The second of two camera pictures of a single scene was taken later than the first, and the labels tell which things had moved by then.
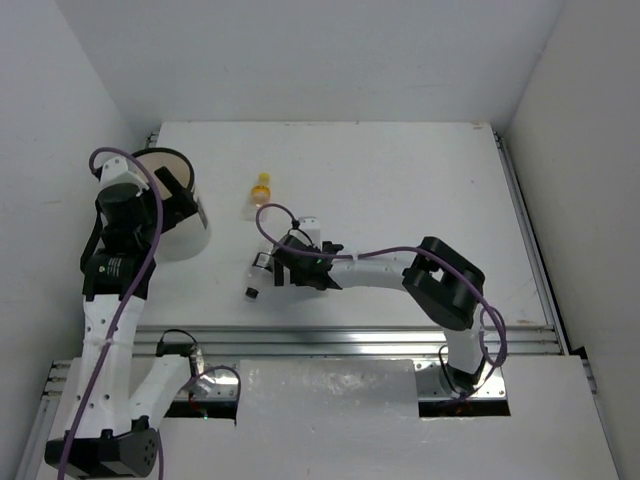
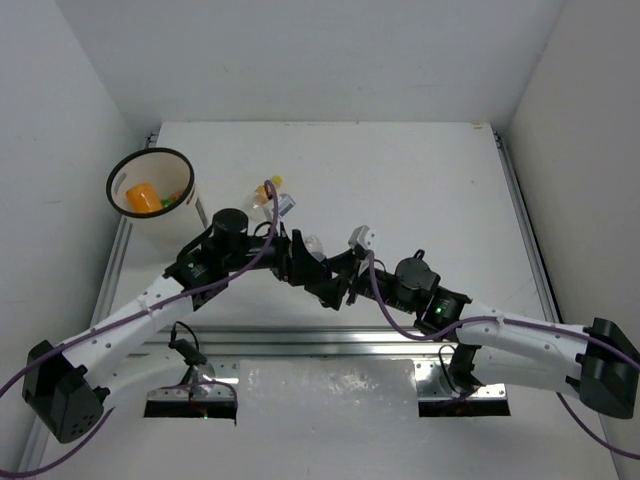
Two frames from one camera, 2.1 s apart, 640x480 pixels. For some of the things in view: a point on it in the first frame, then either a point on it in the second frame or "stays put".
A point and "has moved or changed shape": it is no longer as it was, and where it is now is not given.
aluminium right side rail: x=533 y=243 stays put
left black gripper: x=176 y=195 → x=286 y=262
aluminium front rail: x=334 y=341 stays put
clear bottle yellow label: x=260 y=194 has moved or changed shape
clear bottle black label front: x=260 y=274 has moved or changed shape
